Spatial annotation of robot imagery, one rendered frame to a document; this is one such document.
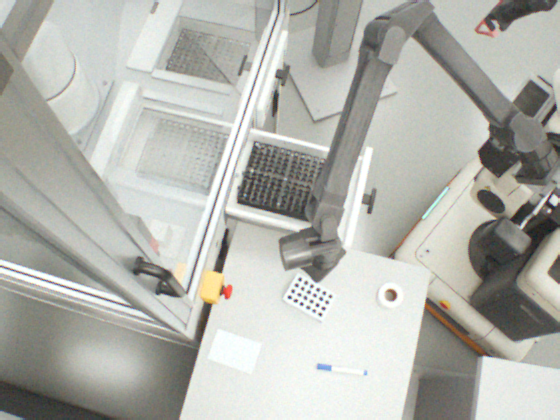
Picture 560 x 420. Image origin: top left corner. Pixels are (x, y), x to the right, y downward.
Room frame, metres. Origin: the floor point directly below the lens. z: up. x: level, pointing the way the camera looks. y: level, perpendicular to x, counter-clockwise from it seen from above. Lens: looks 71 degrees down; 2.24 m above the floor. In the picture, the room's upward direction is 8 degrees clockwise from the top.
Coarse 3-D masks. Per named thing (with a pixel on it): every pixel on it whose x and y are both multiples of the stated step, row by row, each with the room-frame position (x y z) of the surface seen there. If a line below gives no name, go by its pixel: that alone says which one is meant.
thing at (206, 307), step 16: (272, 112) 1.00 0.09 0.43; (272, 128) 1.02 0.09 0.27; (224, 240) 0.40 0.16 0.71; (224, 256) 0.39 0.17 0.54; (16, 288) 0.19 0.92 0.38; (64, 304) 0.18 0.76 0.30; (208, 304) 0.22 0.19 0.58; (112, 320) 0.15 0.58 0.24; (160, 336) 0.13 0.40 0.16; (176, 336) 0.12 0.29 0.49
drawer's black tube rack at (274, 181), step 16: (256, 160) 0.59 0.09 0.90; (272, 160) 0.59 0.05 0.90; (288, 160) 0.60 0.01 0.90; (304, 160) 0.61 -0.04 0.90; (320, 160) 0.61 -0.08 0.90; (256, 176) 0.54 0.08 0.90; (272, 176) 0.55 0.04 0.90; (288, 176) 0.56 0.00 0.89; (304, 176) 0.57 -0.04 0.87; (240, 192) 0.49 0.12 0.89; (256, 192) 0.50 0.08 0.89; (272, 192) 0.50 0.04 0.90; (288, 192) 0.51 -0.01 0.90; (304, 192) 0.52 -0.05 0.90; (272, 208) 0.47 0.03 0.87; (288, 208) 0.47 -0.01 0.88; (304, 208) 0.48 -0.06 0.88
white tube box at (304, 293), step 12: (300, 276) 0.31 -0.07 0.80; (300, 288) 0.28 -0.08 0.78; (312, 288) 0.29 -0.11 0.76; (324, 288) 0.28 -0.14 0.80; (288, 300) 0.24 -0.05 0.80; (300, 300) 0.24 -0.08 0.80; (312, 300) 0.25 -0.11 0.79; (324, 300) 0.25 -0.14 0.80; (312, 312) 0.22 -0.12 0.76; (324, 312) 0.22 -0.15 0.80
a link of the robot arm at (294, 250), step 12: (324, 216) 0.34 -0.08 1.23; (312, 228) 0.34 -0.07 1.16; (324, 228) 0.32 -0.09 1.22; (336, 228) 0.32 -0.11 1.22; (288, 240) 0.30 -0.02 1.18; (300, 240) 0.30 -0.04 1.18; (324, 240) 0.30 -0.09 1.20; (288, 252) 0.27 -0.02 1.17; (300, 252) 0.28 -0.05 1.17; (288, 264) 0.25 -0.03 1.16; (300, 264) 0.26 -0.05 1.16
